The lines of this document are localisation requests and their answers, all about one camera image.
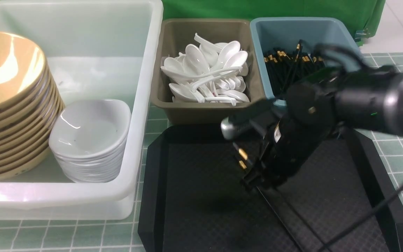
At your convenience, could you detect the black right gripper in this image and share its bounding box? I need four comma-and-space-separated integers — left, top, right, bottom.
242, 76, 342, 190

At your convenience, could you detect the black chopstick gold tip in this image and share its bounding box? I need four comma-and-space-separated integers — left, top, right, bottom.
238, 159, 319, 252
232, 142, 253, 166

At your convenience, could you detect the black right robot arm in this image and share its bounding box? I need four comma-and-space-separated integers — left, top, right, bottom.
242, 72, 403, 189

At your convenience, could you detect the bundle of black chopsticks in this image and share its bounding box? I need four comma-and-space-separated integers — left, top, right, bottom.
263, 40, 326, 101

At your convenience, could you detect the blue plastic chopstick bin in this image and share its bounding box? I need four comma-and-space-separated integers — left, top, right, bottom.
250, 17, 362, 110

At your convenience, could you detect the pile of white spoons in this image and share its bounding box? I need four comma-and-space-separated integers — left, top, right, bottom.
160, 34, 250, 106

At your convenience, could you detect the green backdrop cloth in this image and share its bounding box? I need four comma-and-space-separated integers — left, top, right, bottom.
0, 0, 385, 56

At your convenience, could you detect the black plastic serving tray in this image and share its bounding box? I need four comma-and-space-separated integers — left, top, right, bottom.
138, 124, 395, 252

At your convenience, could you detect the olive plastic spoon bin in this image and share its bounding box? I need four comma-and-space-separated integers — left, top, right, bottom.
150, 19, 266, 125

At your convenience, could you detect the large white plastic tub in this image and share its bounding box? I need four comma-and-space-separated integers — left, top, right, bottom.
0, 0, 163, 220

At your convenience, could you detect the stack of white dishes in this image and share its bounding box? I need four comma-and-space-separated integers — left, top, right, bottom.
49, 99, 131, 182

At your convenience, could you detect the stack of tan bowls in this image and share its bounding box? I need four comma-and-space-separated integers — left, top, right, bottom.
0, 31, 65, 181

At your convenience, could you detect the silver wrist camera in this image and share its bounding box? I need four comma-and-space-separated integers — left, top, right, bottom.
221, 100, 279, 141

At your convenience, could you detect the black cable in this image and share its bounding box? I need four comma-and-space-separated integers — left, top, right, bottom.
315, 164, 403, 252

